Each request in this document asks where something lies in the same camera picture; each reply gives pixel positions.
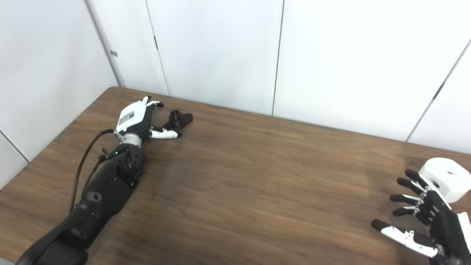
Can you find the round white piece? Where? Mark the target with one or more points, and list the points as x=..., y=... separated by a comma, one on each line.
x=454, y=184

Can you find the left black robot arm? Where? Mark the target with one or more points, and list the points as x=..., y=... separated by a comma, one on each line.
x=103, y=191

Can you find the black flanged holder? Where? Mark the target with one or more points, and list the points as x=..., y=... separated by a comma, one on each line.
x=180, y=119

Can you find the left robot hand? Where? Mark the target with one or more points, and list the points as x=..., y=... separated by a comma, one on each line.
x=130, y=114

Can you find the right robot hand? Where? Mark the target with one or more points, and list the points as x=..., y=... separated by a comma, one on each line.
x=447, y=228

